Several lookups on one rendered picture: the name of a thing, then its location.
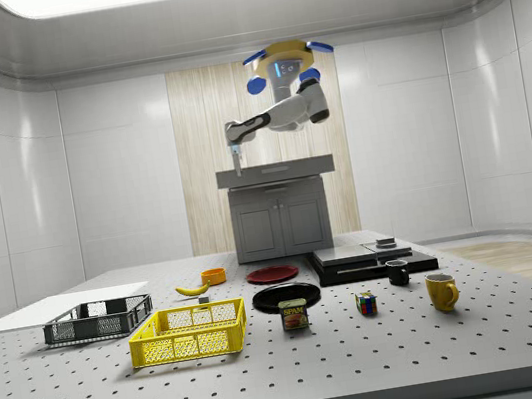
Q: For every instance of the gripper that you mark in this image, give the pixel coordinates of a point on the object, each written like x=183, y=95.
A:
x=238, y=161

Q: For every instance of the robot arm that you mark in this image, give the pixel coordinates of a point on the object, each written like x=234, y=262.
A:
x=287, y=112

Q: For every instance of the white cabinet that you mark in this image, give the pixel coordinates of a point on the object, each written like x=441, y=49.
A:
x=280, y=222

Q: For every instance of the red plate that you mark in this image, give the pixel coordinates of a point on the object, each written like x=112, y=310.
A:
x=273, y=274

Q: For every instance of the yellow bowl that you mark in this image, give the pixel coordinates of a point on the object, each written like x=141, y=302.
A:
x=213, y=277

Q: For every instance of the banana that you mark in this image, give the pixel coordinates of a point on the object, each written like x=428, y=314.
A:
x=192, y=291

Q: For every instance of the black plate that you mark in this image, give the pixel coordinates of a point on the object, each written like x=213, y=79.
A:
x=271, y=297

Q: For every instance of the grey cube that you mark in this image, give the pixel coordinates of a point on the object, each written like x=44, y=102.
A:
x=204, y=300

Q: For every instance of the black stove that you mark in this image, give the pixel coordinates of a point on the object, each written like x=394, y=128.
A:
x=348, y=272

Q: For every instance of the flat-sided can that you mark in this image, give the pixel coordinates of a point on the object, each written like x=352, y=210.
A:
x=294, y=315

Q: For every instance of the yellow basket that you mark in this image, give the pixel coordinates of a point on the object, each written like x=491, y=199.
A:
x=188, y=346

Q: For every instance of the puzzle cube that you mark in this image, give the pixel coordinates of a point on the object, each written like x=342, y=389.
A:
x=366, y=304

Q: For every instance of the black mug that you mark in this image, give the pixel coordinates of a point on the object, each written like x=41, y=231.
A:
x=397, y=274

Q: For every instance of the yellow mug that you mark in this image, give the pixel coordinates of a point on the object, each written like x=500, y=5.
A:
x=440, y=293

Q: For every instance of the dark grey basket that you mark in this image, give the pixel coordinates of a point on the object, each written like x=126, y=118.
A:
x=64, y=331

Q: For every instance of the white board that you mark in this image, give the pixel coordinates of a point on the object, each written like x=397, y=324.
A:
x=35, y=311

